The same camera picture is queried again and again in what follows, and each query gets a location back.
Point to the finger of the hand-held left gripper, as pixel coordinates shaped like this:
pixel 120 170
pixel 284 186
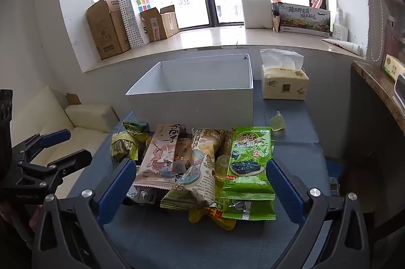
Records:
pixel 72 158
pixel 55 136

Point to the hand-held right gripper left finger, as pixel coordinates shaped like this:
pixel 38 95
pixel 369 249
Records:
pixel 116 190

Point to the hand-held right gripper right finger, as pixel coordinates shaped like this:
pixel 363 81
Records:
pixel 284 190

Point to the dark brown snack packet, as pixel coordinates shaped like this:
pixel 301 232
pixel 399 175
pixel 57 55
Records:
pixel 144 194

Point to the small green snack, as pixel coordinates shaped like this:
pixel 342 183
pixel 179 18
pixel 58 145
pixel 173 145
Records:
pixel 136 127
pixel 121 145

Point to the pink illustrated snack packet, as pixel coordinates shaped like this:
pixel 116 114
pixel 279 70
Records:
pixel 155 161

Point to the green seaweed snack packet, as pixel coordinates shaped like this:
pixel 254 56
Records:
pixel 246 155

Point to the brown stick snack packet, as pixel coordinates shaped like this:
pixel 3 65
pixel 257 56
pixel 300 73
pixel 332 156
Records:
pixel 182 148

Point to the potato chip packet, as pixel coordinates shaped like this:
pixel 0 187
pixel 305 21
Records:
pixel 197 182

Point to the yellow snack packet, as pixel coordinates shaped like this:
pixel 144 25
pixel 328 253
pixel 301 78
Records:
pixel 197 216

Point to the white storage box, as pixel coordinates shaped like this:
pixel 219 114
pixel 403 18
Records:
pixel 189 107

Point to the cream sofa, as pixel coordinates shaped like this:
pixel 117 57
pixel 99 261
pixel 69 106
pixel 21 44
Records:
pixel 85 117

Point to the cardboard piece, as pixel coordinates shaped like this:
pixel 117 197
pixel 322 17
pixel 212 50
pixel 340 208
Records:
pixel 73 99

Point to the small green jelly cup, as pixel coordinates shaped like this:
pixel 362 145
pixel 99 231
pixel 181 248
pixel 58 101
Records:
pixel 277 124

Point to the blue table cloth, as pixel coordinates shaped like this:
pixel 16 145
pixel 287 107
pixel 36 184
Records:
pixel 177 240

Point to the tissue pack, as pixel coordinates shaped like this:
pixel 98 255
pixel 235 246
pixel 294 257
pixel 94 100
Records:
pixel 284 85

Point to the large cardboard box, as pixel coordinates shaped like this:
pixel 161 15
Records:
pixel 104 31

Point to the wooden counter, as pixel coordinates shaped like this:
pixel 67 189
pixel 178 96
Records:
pixel 376 82

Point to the white paper bag dotted side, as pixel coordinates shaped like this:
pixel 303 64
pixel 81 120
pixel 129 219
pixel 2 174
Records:
pixel 140 19

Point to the small open cardboard box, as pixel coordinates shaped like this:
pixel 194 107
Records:
pixel 153 26

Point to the white plastic container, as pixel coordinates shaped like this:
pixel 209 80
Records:
pixel 400 90

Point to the white tube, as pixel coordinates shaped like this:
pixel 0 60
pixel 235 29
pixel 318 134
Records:
pixel 343 46

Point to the green tissue box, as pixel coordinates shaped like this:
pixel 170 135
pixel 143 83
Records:
pixel 392 68

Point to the long printed box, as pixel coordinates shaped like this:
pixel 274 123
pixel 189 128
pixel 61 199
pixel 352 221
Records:
pixel 303 20

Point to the white bottle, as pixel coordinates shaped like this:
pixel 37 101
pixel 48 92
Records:
pixel 339 28

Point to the plain white box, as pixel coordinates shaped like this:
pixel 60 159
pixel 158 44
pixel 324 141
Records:
pixel 257 14

